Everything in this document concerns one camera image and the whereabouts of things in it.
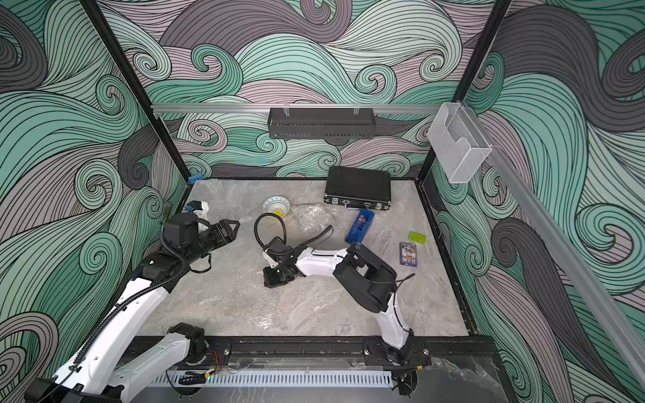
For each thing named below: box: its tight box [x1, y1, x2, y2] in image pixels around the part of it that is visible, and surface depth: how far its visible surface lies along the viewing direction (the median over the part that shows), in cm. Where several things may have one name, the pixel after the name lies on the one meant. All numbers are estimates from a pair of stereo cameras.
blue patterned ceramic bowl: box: [297, 204, 335, 232], surface depth 97 cm
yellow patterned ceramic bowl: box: [262, 195, 291, 218], surface depth 109 cm
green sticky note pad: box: [408, 230, 429, 246], surface depth 102 cm
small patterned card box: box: [399, 241, 418, 267], surface depth 95 cm
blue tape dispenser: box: [345, 208, 375, 245], surface depth 99 cm
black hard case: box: [324, 166, 392, 211], surface depth 109 cm
